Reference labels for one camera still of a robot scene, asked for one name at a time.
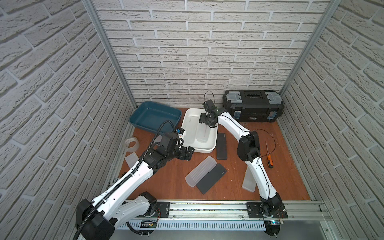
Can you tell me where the black pencil case front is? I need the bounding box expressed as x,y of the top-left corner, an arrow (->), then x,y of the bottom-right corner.
197,164 -> 227,195

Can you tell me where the ribbed translucent pencil case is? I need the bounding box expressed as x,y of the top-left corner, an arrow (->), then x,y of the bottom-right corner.
185,157 -> 217,188

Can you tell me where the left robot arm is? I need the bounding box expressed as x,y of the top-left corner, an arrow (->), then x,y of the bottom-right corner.
73,125 -> 195,240

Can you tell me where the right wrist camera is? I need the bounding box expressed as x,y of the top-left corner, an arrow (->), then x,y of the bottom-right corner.
203,100 -> 217,113

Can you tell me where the translucent case red content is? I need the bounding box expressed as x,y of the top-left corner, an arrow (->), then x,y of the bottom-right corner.
196,123 -> 211,143

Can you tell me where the orange handled screwdriver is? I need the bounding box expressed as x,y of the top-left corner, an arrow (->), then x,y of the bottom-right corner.
266,143 -> 274,169

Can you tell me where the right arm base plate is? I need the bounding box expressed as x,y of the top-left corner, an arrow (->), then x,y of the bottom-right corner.
246,202 -> 288,219

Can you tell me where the black pencil case upright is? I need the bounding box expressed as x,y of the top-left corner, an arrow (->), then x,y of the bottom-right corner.
216,133 -> 228,160

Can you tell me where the teal storage bin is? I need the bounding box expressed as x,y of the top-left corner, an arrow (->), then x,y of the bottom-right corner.
130,101 -> 182,133

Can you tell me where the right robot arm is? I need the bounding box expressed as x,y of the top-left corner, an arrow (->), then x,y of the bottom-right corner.
199,100 -> 285,218

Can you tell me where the white storage bin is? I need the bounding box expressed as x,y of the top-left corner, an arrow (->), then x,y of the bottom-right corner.
182,108 -> 218,154

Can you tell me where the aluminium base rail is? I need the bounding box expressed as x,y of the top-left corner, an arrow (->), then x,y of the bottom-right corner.
160,200 -> 333,221

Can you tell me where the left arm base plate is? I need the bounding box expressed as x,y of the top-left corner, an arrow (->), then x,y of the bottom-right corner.
137,201 -> 171,218

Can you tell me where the clear tape roll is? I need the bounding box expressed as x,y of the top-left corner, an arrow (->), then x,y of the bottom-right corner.
124,137 -> 140,153

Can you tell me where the black plastic toolbox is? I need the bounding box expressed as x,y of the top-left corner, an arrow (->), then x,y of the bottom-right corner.
223,90 -> 285,123

